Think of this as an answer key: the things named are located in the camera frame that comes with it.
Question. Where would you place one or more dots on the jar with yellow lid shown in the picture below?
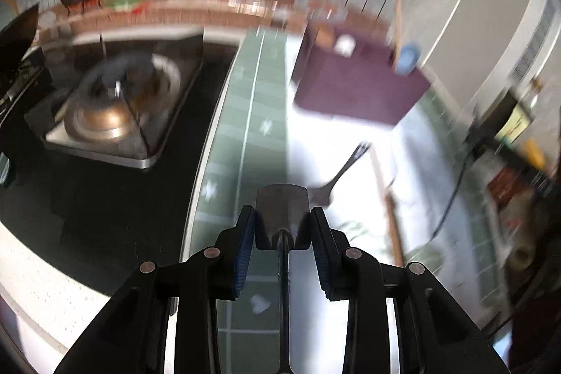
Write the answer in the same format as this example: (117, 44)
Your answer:
(532, 157)

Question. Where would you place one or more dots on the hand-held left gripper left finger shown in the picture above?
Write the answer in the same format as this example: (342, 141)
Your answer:
(242, 255)

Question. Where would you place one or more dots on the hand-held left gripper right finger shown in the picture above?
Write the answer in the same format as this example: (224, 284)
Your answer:
(322, 255)

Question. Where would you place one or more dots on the black serving spoon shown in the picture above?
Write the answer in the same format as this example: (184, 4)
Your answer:
(326, 190)

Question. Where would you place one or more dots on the black spatula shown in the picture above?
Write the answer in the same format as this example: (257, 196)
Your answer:
(282, 207)

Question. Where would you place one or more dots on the dark red cloth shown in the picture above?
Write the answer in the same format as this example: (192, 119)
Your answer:
(537, 343)

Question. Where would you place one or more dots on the steel gas stove burner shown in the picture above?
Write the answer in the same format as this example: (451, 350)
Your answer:
(118, 106)

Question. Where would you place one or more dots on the purple plastic utensil container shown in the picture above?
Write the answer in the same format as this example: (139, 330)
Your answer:
(350, 89)

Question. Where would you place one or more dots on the green patterned table cover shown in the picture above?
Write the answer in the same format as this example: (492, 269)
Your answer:
(245, 115)

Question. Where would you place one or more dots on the wooden chopstick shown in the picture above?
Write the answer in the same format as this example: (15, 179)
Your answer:
(391, 220)

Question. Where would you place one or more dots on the black glass cooktop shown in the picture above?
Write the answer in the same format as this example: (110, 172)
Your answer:
(109, 203)

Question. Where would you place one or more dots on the dark sauce bottle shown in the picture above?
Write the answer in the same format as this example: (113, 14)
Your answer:
(515, 120)

